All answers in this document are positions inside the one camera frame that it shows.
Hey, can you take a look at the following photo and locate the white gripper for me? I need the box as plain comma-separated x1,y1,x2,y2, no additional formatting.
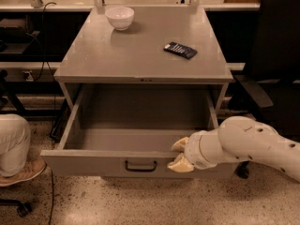
167,130,215,173

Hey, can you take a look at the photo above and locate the grey top drawer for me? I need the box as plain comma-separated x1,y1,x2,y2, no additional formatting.
41,84,236,179

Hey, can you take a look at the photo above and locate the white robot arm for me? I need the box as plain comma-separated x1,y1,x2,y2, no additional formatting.
168,116,300,181

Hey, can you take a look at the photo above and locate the grey metal drawer cabinet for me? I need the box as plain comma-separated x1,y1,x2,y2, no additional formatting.
55,6,232,117

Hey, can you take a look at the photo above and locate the dark blue calculator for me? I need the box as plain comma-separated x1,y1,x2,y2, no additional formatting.
163,42,198,59

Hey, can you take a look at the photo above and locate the black office chair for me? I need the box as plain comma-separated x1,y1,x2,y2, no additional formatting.
229,0,300,179

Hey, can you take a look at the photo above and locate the tan sneaker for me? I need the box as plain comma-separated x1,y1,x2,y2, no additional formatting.
0,158,46,188

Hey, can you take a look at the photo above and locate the white ceramic bowl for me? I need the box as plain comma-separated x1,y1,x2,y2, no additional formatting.
105,7,135,31

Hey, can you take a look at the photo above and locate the black chair caster base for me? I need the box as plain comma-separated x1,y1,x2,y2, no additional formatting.
0,199,32,218

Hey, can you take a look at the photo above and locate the black power cable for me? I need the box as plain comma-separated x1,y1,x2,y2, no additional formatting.
31,1,58,225

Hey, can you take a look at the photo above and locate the wall power outlet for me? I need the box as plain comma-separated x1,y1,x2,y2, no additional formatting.
22,71,34,82

